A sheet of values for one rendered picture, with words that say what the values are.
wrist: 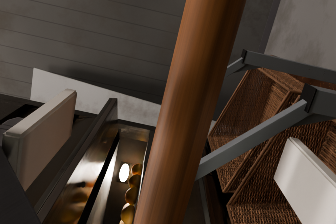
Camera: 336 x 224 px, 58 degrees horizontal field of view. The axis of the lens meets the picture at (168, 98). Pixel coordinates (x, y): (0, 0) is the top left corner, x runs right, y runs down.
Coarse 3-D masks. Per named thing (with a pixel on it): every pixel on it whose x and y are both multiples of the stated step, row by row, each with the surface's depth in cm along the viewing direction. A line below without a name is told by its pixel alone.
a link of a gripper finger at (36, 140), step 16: (64, 96) 16; (48, 112) 14; (64, 112) 16; (16, 128) 12; (32, 128) 12; (48, 128) 14; (64, 128) 17; (16, 144) 11; (32, 144) 12; (48, 144) 14; (16, 160) 11; (32, 160) 13; (48, 160) 15; (32, 176) 13
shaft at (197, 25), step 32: (192, 0) 15; (224, 0) 14; (192, 32) 15; (224, 32) 15; (192, 64) 15; (224, 64) 16; (192, 96) 16; (160, 128) 17; (192, 128) 16; (160, 160) 17; (192, 160) 17; (160, 192) 17
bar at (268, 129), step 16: (240, 64) 98; (256, 64) 97; (272, 64) 97; (288, 64) 97; (304, 64) 97; (320, 80) 98; (304, 96) 53; (320, 96) 50; (288, 112) 52; (304, 112) 52; (320, 112) 51; (256, 128) 54; (272, 128) 53; (240, 144) 54; (256, 144) 54; (208, 160) 55; (224, 160) 55
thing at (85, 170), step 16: (112, 112) 153; (96, 128) 124; (112, 128) 155; (96, 144) 120; (80, 160) 99; (96, 160) 122; (64, 176) 88; (80, 176) 99; (96, 176) 123; (64, 192) 84; (80, 192) 100; (48, 208) 74; (64, 208) 84; (80, 208) 101
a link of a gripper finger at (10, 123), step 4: (8, 120) 14; (12, 120) 14; (16, 120) 14; (20, 120) 14; (4, 124) 13; (8, 124) 13; (12, 124) 14; (0, 128) 13; (4, 128) 13; (8, 128) 13; (0, 132) 13; (4, 132) 13; (0, 136) 12; (0, 140) 12; (0, 144) 12
